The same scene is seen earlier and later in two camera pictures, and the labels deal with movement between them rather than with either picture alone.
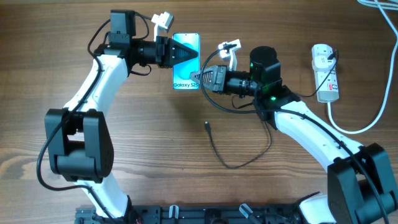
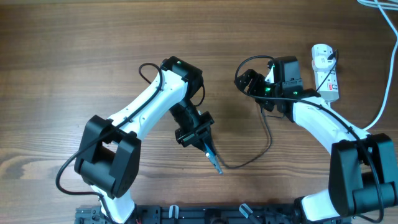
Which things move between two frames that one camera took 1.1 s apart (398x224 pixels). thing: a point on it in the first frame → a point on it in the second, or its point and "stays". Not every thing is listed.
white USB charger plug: (323, 62) stays
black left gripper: (168, 44) → (193, 135)
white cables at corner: (380, 5) stays
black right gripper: (220, 79) → (248, 76)
